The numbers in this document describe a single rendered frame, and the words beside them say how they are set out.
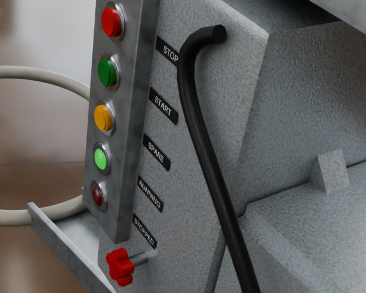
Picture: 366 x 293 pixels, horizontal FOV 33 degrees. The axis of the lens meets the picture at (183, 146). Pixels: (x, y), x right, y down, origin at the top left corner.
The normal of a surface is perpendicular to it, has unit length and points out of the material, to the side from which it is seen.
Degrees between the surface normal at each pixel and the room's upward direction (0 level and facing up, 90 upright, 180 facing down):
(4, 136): 0
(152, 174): 90
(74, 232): 15
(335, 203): 4
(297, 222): 4
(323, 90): 90
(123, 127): 90
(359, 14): 90
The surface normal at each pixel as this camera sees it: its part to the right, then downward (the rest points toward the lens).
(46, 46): 0.14, -0.80
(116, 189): -0.82, 0.22
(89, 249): 0.00, -0.92
